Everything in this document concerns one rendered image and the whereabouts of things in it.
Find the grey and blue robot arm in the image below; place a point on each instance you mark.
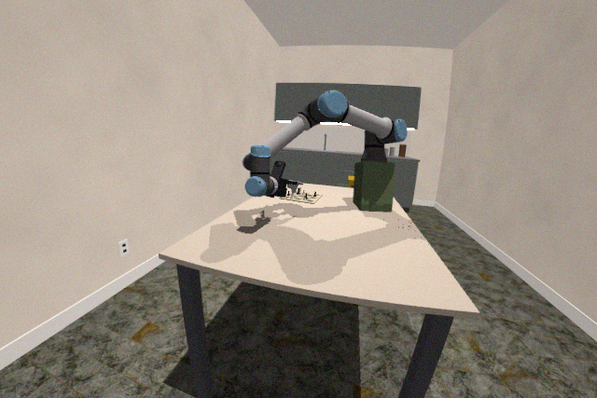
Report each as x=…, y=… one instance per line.
x=330, y=106

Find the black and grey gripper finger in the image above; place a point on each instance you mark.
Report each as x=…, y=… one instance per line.
x=293, y=185

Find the cream and black chessboard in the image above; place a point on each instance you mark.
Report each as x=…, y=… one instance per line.
x=299, y=197

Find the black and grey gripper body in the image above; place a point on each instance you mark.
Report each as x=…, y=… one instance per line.
x=281, y=191

